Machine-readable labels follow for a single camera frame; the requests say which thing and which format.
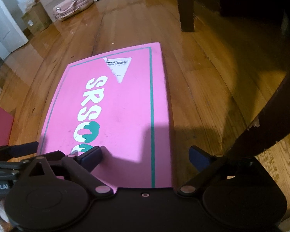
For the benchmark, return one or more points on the dark wooden table leg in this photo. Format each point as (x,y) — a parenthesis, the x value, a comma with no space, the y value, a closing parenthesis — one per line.
(186,11)

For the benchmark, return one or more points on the pink box lid teal border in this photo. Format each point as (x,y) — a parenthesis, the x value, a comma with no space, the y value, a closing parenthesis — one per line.
(117,101)

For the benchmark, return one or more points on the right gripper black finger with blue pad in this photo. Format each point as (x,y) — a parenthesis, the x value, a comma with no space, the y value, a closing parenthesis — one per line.
(202,161)
(80,168)

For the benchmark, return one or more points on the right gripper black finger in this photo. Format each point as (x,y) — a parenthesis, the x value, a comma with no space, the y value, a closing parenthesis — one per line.
(16,151)

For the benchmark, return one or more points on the white door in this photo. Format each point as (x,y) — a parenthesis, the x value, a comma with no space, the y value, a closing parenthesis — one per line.
(11,35)

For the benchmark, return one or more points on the pink suitcase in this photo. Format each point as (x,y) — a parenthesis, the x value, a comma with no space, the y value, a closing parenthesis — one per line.
(69,8)

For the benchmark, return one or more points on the small brown cardboard box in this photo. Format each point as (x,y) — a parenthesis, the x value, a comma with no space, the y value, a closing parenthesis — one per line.
(36,19)

